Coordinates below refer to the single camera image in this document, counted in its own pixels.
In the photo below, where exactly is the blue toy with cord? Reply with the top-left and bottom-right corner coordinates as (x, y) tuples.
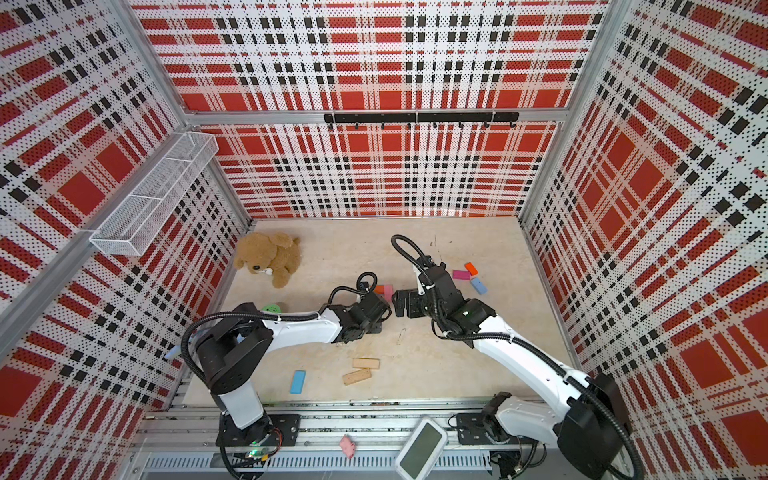
(164, 345), (181, 360)

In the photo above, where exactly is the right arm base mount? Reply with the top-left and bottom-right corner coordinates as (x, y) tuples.
(448, 413), (547, 479)

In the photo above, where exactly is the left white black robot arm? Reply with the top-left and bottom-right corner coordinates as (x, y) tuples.
(179, 272), (392, 447)

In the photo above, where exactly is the light blue front block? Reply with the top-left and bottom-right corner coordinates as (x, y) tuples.
(289, 370), (306, 395)

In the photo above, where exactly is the pink block on rail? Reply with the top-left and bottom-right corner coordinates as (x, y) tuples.
(339, 435), (356, 459)

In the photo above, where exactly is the magenta building block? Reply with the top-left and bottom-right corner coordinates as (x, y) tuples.
(452, 270), (472, 280)

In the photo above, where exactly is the light blue back block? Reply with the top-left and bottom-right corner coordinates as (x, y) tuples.
(470, 277), (488, 295)

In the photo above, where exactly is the green round toy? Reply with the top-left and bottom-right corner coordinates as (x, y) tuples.
(261, 304), (282, 314)

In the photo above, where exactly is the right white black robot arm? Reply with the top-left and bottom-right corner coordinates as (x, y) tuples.
(391, 234), (645, 479)

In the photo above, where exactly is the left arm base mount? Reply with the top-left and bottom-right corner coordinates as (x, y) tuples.
(216, 413), (301, 479)

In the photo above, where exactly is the wooden block front upper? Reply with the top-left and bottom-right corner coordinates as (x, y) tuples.
(352, 358), (381, 370)

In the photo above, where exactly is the wooden block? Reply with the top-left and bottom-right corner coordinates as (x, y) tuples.
(352, 358), (381, 370)
(342, 368), (372, 386)

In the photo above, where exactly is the red-orange building block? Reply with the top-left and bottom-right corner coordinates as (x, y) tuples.
(465, 262), (479, 277)

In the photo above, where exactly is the wooden block front lower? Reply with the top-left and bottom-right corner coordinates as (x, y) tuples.
(342, 368), (372, 386)

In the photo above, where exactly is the brown teddy bear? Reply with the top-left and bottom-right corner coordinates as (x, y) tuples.
(234, 232), (301, 289)

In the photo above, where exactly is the white tablet device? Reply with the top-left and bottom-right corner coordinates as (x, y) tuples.
(394, 416), (448, 480)

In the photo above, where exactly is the light blue block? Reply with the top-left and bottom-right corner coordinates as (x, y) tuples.
(470, 277), (488, 295)
(289, 370), (306, 395)

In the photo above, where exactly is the white wire mesh basket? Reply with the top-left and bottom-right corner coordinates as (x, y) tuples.
(90, 131), (218, 257)

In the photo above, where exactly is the black hook rail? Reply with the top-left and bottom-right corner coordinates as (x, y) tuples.
(323, 111), (520, 128)

